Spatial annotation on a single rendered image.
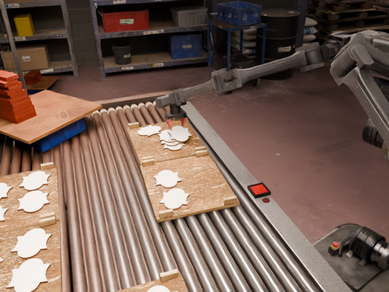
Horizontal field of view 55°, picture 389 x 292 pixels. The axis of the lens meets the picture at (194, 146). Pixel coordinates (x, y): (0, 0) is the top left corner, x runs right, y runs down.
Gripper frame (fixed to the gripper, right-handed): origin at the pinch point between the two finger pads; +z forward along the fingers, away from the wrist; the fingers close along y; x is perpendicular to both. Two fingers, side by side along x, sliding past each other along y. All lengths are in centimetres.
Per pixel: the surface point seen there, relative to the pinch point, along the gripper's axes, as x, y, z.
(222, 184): -50, 2, 6
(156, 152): -11.7, -16.1, 5.0
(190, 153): -20.1, -0.8, 5.4
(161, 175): -33.8, -20.5, 4.5
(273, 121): 150, 167, 98
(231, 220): -71, -4, 8
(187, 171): -34.1, -7.8, 5.6
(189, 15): 374, 161, 14
